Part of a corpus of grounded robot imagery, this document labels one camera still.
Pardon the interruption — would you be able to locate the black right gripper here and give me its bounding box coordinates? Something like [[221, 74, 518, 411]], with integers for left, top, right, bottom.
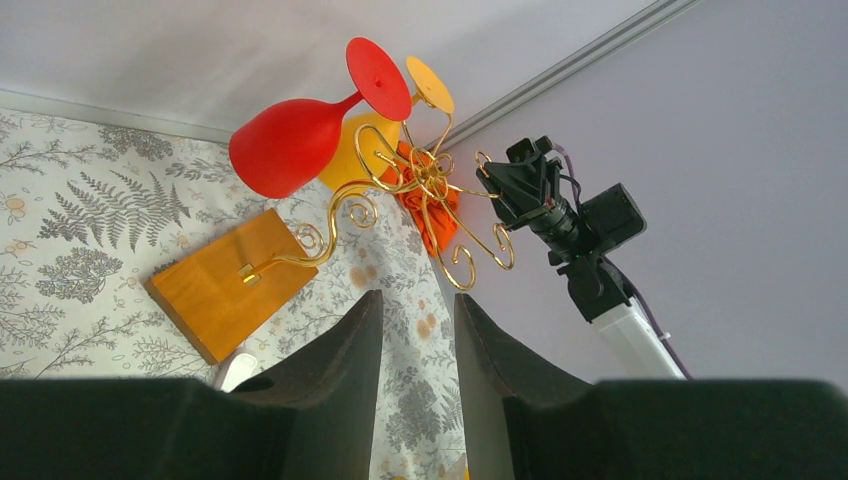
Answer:
[[476, 136, 647, 265]]

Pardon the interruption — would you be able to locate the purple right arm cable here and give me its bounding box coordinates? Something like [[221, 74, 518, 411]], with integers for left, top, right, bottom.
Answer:
[[553, 142, 694, 382]]

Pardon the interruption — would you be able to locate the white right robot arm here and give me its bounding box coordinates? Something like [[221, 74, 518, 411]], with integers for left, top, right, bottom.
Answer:
[[475, 136, 691, 380]]

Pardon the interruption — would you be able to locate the orange crumpled cloth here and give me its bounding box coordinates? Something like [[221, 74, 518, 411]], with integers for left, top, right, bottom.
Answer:
[[380, 140, 462, 258]]

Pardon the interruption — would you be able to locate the red wine glass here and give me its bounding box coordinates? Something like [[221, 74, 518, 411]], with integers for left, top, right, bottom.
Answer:
[[228, 37, 412, 199]]

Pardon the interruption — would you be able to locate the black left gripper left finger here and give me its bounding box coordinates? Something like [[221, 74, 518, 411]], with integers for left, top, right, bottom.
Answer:
[[1, 290, 384, 479]]

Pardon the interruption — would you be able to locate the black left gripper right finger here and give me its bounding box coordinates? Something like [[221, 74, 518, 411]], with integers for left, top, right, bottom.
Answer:
[[454, 294, 847, 479]]

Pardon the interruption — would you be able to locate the wooden rack base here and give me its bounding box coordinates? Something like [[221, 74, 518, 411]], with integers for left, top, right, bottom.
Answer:
[[145, 209, 318, 365]]

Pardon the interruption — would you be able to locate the yellow wine glass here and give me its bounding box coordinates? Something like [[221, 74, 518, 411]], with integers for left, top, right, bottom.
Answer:
[[318, 56, 455, 191]]

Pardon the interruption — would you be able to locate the white clothes stand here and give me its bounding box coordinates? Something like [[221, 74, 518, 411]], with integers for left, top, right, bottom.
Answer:
[[213, 348, 259, 392]]

